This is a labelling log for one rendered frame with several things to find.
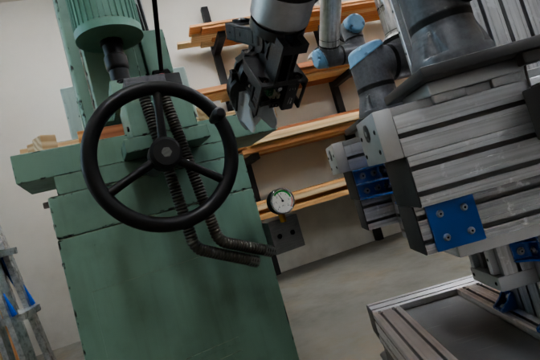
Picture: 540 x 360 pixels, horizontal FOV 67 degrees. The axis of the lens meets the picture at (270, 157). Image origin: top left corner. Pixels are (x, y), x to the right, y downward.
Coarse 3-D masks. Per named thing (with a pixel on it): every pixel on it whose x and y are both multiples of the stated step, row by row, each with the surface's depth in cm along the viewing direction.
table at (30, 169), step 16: (192, 128) 88; (208, 128) 90; (240, 128) 103; (256, 128) 105; (112, 144) 91; (128, 144) 83; (144, 144) 84; (192, 144) 93; (240, 144) 116; (16, 160) 83; (32, 160) 84; (48, 160) 85; (64, 160) 86; (112, 160) 90; (128, 160) 90; (16, 176) 82; (32, 176) 83; (48, 176) 85; (32, 192) 98
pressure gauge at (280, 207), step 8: (272, 192) 96; (280, 192) 97; (288, 192) 98; (272, 200) 96; (280, 200) 97; (288, 200) 97; (272, 208) 95; (280, 208) 96; (288, 208) 97; (280, 216) 98
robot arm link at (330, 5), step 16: (320, 0) 143; (336, 0) 139; (320, 16) 145; (336, 16) 143; (320, 32) 148; (336, 32) 146; (320, 48) 152; (336, 48) 150; (320, 64) 152; (336, 64) 154
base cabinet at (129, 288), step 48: (240, 192) 100; (96, 240) 86; (144, 240) 89; (96, 288) 84; (144, 288) 87; (192, 288) 91; (240, 288) 95; (96, 336) 83; (144, 336) 86; (192, 336) 89; (240, 336) 93; (288, 336) 98
